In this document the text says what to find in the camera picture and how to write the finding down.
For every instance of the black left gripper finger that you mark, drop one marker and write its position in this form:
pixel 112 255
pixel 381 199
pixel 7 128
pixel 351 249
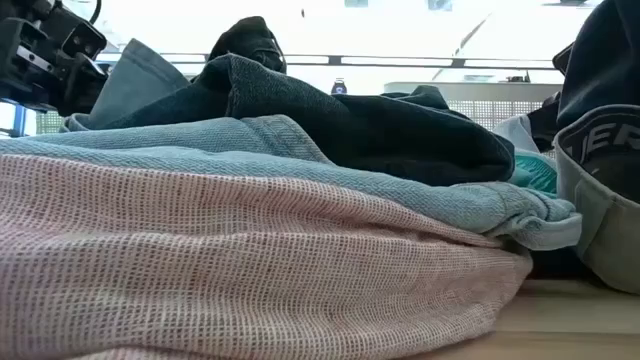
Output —
pixel 82 82

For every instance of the light blue denim jeans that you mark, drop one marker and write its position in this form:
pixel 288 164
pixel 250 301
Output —
pixel 150 145

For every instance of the black garment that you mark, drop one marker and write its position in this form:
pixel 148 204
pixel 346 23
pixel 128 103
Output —
pixel 250 40

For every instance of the pink waffle-weave cloth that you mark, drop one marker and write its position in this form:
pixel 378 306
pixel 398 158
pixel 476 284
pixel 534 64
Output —
pixel 200 260

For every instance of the dark denim jeans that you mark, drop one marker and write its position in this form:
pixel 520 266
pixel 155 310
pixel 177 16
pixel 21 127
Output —
pixel 350 135

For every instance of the white garment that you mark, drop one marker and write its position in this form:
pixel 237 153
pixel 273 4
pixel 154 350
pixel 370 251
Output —
pixel 517 132

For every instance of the teal shirt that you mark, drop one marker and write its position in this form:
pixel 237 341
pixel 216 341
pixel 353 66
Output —
pixel 537 175

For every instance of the dark navy garment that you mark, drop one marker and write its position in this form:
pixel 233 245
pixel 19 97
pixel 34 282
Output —
pixel 605 60

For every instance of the grey briefs with black waistband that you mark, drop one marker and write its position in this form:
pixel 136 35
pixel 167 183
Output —
pixel 600 235

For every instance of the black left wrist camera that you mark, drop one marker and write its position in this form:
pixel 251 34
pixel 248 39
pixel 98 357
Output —
pixel 82 42

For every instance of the black hanging camera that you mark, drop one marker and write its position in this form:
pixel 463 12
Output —
pixel 339 87

